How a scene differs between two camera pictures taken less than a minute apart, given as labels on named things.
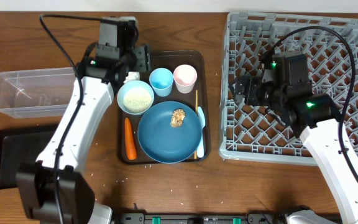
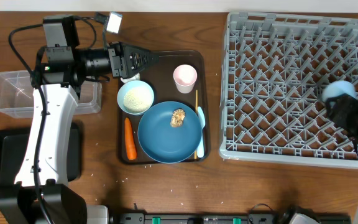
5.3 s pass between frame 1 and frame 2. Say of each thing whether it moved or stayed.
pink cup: stayed
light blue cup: moved
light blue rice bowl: stayed
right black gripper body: moved
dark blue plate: stayed
